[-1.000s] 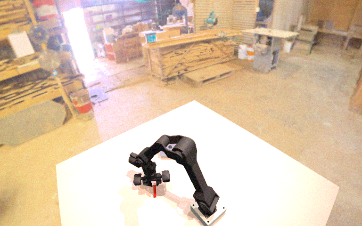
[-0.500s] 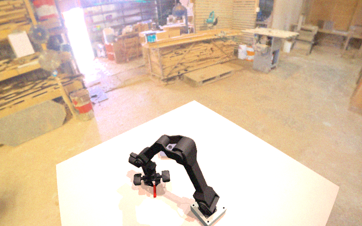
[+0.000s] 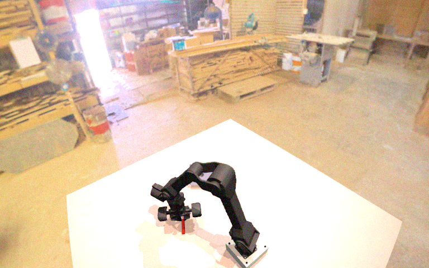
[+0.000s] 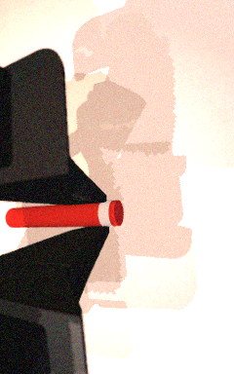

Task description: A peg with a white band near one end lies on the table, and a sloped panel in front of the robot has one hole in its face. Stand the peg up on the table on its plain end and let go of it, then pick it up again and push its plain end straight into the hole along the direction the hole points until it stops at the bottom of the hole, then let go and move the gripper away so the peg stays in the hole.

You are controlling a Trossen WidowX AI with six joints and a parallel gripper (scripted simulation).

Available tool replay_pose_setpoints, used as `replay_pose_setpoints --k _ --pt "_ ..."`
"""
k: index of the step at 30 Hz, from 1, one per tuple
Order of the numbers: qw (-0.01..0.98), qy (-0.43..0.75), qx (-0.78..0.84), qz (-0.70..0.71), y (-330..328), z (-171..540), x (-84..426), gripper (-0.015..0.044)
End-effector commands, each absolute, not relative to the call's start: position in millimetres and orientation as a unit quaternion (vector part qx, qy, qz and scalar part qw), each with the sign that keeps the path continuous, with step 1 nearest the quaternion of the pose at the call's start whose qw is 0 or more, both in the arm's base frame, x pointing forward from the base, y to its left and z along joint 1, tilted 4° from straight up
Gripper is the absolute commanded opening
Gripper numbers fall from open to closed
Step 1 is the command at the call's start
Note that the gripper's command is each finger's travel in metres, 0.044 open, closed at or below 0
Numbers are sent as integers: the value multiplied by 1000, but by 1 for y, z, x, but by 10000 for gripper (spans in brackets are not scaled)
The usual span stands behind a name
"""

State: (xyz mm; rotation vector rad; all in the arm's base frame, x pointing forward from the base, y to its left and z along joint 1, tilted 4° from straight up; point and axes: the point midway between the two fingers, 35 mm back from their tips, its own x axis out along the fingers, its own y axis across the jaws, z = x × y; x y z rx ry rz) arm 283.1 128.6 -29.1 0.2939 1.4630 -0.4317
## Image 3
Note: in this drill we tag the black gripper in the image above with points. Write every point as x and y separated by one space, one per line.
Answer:
176 215

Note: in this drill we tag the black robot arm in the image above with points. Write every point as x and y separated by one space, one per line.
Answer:
222 184

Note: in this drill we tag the light grey sloped panel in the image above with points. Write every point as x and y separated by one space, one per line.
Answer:
203 176

